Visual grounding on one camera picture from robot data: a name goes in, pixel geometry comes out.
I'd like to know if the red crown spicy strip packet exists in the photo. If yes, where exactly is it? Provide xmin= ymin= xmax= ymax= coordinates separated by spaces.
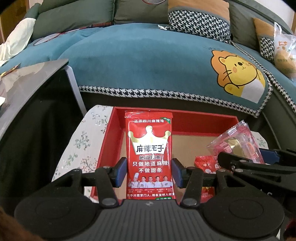
xmin=125 ymin=111 xmax=175 ymax=200

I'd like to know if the red Trolli candy bag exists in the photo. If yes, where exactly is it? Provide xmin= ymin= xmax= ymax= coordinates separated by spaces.
xmin=194 ymin=156 xmax=220 ymax=203

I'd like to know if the pink pastry packet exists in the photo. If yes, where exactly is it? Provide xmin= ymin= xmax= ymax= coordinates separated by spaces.
xmin=207 ymin=120 xmax=264 ymax=164

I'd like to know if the green sofa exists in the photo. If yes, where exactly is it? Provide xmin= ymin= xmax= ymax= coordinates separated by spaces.
xmin=27 ymin=1 xmax=295 ymax=149

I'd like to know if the floral tablecloth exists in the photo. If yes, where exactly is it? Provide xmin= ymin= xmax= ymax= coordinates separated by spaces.
xmin=52 ymin=105 xmax=270 ymax=202

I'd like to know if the red cardboard box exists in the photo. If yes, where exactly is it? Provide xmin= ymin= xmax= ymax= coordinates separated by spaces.
xmin=89 ymin=106 xmax=240 ymax=203

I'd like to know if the dark glass side table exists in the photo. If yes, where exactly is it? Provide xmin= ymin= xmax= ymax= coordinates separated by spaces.
xmin=1 ymin=59 xmax=86 ymax=214

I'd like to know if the plastic bag with fruit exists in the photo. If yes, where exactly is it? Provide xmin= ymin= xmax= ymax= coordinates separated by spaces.
xmin=274 ymin=22 xmax=296 ymax=82

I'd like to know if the teal lion sofa cover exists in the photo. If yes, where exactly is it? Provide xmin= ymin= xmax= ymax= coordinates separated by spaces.
xmin=1 ymin=24 xmax=295 ymax=116

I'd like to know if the houndstooth orange cushion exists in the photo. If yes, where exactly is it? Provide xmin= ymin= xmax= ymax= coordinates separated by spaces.
xmin=167 ymin=0 xmax=231 ymax=43
xmin=253 ymin=18 xmax=274 ymax=63

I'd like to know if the white cloth on sofa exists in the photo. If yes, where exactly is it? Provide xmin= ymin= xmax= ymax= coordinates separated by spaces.
xmin=1 ymin=18 xmax=36 ymax=65

